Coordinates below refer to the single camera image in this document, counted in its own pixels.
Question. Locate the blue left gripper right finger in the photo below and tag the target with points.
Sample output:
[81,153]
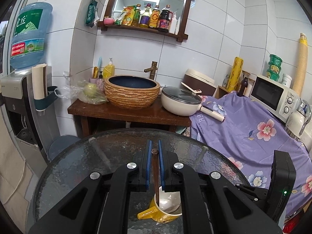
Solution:
[162,165]

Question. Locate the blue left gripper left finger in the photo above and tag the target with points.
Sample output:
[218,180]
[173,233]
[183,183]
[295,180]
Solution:
[148,154]

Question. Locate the brown wooden chopstick one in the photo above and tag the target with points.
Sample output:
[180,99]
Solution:
[155,168]

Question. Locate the yellow duck mug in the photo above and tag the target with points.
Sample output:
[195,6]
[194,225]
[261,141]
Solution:
[167,210]

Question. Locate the dark wooden counter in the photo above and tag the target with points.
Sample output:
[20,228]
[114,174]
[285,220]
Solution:
[154,114]

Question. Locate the round glass table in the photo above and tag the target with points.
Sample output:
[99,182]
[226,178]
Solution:
[107,151]

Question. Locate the white pan with lid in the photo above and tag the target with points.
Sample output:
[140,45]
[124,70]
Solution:
[185,103]

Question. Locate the woven basin sink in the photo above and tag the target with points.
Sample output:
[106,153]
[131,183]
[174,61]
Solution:
[131,92]

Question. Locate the purple floral cloth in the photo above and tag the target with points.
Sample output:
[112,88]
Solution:
[248,137]

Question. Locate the white kettle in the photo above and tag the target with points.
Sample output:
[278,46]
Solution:
[298,120]

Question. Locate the brown white rice cooker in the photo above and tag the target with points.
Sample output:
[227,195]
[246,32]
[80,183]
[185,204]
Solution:
[198,81]

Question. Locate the plastic bag with vegetables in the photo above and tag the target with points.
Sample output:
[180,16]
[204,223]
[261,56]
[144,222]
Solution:
[76,87]

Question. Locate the bronze faucet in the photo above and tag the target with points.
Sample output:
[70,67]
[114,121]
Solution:
[152,70]

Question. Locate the yellow soap dispenser bottle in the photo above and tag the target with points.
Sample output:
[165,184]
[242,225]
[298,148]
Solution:
[109,70]

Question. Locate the white microwave oven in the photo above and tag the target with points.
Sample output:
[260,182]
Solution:
[278,99]

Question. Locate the yellow wrap roll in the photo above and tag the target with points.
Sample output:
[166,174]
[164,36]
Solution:
[235,74]

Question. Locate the brown glass bottle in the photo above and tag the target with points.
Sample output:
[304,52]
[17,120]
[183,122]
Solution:
[244,85]

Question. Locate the water dispenser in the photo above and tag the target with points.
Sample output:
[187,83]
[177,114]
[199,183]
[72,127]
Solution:
[33,131]

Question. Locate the tall beige paper roll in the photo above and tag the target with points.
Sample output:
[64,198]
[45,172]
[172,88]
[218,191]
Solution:
[299,80]

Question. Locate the yellow label oil bottle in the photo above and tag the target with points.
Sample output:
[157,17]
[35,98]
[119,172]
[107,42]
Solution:
[153,23]

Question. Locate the white paper cup stack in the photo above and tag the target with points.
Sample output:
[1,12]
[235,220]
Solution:
[39,81]

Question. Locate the dark soy sauce bottle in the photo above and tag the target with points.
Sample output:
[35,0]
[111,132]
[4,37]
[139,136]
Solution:
[165,19]

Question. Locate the green hanging packet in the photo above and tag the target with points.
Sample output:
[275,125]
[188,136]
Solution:
[91,14]

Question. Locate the blue water jug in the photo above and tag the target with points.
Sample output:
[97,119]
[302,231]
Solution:
[28,40]

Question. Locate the dark wooden wall shelf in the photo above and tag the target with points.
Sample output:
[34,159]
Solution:
[135,15]

